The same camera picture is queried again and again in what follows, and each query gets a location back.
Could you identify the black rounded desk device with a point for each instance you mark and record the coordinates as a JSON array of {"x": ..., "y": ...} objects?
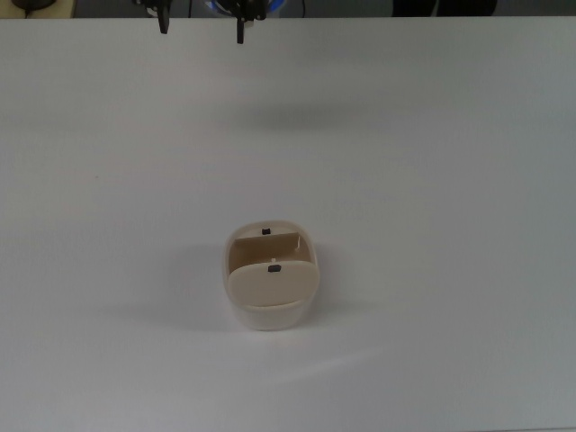
[{"x": 33, "y": 3}]

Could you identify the small white lidded bin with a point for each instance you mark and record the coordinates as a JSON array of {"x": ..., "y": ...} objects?
[{"x": 270, "y": 288}]

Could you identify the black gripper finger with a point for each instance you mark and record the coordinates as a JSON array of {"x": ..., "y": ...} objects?
[
  {"x": 164, "y": 24},
  {"x": 240, "y": 31}
]

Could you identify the beige desk top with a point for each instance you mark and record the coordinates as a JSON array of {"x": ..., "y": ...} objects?
[{"x": 63, "y": 9}]

